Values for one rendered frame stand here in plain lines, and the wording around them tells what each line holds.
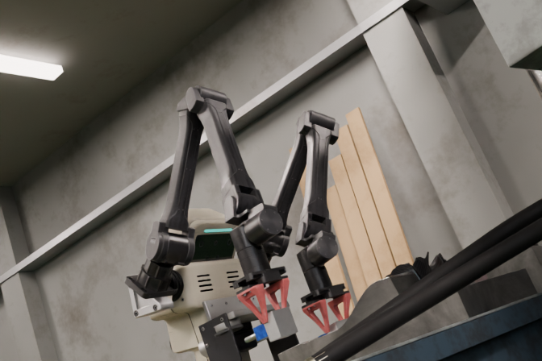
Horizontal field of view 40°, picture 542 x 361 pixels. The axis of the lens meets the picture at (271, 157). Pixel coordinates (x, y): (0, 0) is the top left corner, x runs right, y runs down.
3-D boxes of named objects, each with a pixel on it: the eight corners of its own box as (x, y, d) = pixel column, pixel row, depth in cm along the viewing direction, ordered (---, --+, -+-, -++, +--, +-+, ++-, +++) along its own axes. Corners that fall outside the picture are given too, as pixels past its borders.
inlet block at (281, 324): (242, 355, 154) (233, 330, 155) (259, 350, 157) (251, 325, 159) (281, 337, 145) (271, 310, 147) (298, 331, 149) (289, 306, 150)
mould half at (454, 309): (291, 394, 161) (270, 334, 165) (365, 366, 179) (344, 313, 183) (470, 320, 129) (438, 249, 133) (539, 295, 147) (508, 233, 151)
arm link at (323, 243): (328, 234, 189) (298, 224, 187) (348, 217, 180) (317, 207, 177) (323, 277, 183) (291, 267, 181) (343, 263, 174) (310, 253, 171)
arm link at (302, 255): (310, 248, 187) (291, 253, 184) (322, 238, 181) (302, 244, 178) (320, 273, 184) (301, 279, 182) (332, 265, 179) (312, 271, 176)
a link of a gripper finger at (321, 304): (351, 324, 175) (336, 287, 178) (331, 329, 170) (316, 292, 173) (331, 333, 180) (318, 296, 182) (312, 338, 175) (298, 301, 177)
